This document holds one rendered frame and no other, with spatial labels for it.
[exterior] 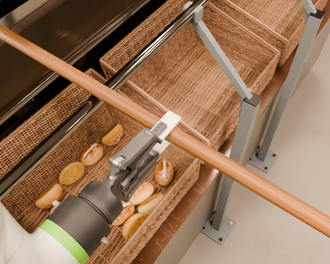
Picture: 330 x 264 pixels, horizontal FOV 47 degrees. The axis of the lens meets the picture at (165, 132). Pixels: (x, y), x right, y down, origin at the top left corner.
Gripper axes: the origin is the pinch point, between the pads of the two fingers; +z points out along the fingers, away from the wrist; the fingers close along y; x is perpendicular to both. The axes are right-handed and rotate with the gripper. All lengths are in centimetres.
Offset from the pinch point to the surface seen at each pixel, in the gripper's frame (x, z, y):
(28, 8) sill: -55, 13, 3
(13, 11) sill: -54, 9, 2
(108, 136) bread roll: -39, 18, 55
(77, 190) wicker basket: -36, -3, 61
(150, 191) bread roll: -13, 10, 56
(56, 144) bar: -16.7, -13.2, 3.0
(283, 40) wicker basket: -8, 94, 46
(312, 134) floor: 18, 119, 119
